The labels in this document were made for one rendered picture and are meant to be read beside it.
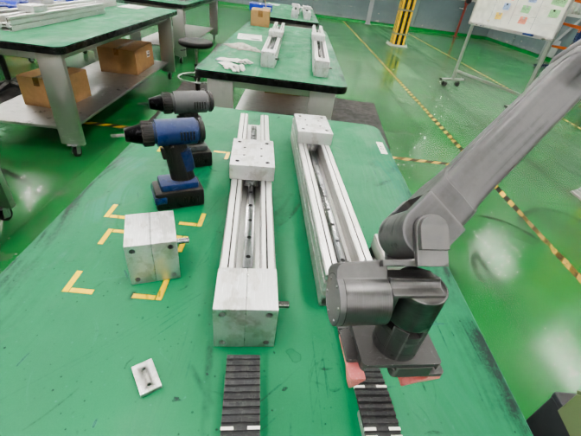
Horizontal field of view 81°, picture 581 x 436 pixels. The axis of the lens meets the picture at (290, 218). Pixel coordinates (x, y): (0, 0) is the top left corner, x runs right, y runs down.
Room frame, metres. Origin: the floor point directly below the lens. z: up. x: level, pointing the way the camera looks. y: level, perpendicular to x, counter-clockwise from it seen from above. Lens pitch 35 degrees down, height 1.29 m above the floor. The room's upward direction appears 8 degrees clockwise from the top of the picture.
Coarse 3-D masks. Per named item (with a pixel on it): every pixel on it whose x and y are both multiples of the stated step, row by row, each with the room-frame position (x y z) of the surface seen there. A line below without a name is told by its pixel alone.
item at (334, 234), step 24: (312, 168) 0.86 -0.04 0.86; (336, 168) 0.87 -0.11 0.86; (312, 192) 0.73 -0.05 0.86; (336, 192) 0.75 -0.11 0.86; (312, 216) 0.64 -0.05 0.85; (336, 216) 0.69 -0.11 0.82; (312, 240) 0.59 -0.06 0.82; (336, 240) 0.58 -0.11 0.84; (360, 240) 0.56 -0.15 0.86; (312, 264) 0.55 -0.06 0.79
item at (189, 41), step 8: (184, 40) 3.76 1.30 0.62; (192, 40) 3.84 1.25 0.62; (200, 40) 3.89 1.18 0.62; (208, 40) 3.93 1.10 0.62; (200, 48) 3.71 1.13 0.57; (0, 56) 3.33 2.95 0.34; (0, 64) 3.32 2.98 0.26; (8, 72) 3.34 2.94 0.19; (192, 72) 4.00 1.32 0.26; (0, 80) 3.32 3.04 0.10; (8, 80) 3.32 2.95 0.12; (16, 80) 3.39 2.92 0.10; (184, 80) 3.64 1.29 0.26; (0, 88) 3.17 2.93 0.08; (200, 88) 3.84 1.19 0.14
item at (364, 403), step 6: (360, 402) 0.25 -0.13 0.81; (366, 402) 0.26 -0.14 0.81; (372, 402) 0.26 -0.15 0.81; (378, 402) 0.26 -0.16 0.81; (384, 402) 0.26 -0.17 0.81; (390, 402) 0.26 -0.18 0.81; (360, 408) 0.25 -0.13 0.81; (366, 408) 0.25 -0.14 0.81; (372, 408) 0.25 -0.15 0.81; (378, 408) 0.25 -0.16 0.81; (384, 408) 0.25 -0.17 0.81; (390, 408) 0.25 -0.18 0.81
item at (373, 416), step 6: (366, 414) 0.24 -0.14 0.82; (372, 414) 0.24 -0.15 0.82; (378, 414) 0.24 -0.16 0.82; (384, 414) 0.24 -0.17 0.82; (390, 414) 0.24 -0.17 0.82; (366, 420) 0.23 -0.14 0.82; (372, 420) 0.23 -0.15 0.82; (378, 420) 0.23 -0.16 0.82; (384, 420) 0.23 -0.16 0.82; (390, 420) 0.23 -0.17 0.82; (396, 420) 0.23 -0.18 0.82
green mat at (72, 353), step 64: (128, 192) 0.74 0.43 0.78; (384, 192) 0.93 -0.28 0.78; (64, 256) 0.48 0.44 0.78; (192, 256) 0.53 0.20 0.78; (0, 320) 0.32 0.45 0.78; (64, 320) 0.34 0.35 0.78; (128, 320) 0.36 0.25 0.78; (192, 320) 0.38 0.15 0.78; (320, 320) 0.41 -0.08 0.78; (448, 320) 0.46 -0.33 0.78; (0, 384) 0.23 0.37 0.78; (64, 384) 0.24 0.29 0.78; (128, 384) 0.25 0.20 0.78; (192, 384) 0.26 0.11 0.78; (320, 384) 0.29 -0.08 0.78; (448, 384) 0.32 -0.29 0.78
